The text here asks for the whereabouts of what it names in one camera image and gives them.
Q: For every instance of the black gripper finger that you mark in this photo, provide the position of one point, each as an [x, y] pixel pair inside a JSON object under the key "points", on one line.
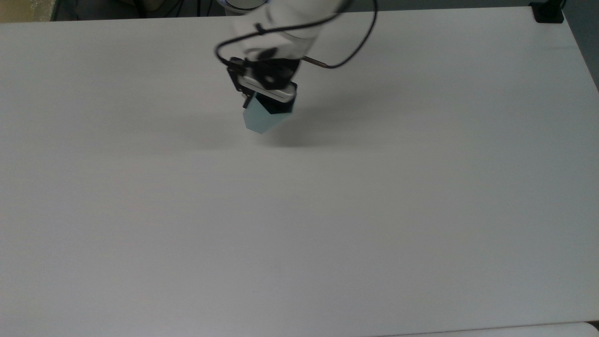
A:
{"points": [[280, 107], [247, 99]]}

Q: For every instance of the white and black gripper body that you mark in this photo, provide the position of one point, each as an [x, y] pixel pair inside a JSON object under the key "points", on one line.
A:
{"points": [[269, 77]]}

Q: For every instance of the light teal paper cup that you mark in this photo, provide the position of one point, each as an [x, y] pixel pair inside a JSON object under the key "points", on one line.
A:
{"points": [[258, 120]]}

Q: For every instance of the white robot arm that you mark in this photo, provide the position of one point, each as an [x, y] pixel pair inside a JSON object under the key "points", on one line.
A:
{"points": [[290, 23]]}

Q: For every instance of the yellow-brown board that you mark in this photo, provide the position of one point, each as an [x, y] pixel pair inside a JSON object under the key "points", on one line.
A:
{"points": [[25, 10]]}

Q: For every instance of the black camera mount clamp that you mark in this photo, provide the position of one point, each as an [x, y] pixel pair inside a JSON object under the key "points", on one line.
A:
{"points": [[547, 13]]}

